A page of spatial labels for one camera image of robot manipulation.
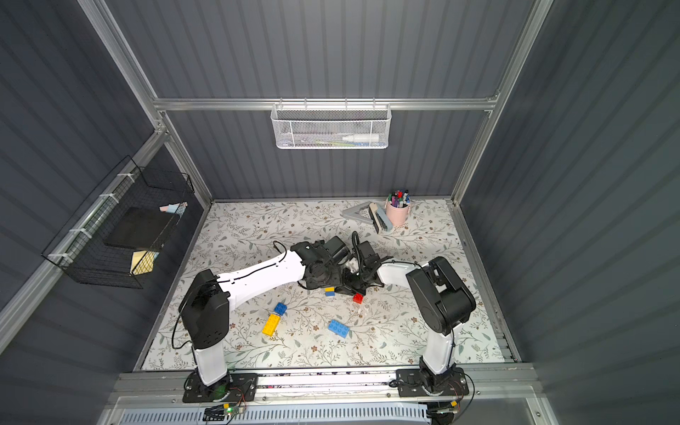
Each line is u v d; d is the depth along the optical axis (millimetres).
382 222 1088
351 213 1153
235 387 731
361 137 934
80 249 620
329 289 881
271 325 842
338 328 827
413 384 725
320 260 621
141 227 742
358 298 889
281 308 871
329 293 906
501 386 740
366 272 722
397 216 1086
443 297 482
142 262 608
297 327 846
